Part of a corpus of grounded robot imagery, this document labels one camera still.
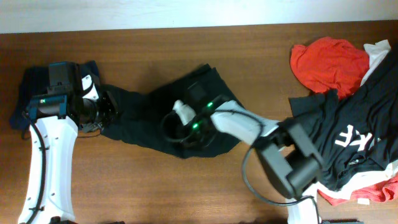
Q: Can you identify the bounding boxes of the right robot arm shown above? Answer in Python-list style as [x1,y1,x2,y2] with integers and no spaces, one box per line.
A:
[172,84,323,223]

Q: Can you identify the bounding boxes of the black shorts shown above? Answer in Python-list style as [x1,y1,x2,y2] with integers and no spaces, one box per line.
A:
[101,64,239,159]

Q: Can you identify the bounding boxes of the black garment with white letters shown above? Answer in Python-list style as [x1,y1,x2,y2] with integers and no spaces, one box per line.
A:
[289,47,397,190]

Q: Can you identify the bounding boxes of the folded navy blue garment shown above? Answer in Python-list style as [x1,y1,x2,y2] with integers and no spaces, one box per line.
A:
[9,60,102,131]

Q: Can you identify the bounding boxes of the red and white garment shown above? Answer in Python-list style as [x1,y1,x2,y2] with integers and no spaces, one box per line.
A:
[318,161,397,206]

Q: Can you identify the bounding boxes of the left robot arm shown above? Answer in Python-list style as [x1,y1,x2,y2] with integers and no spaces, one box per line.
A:
[18,62,118,223]

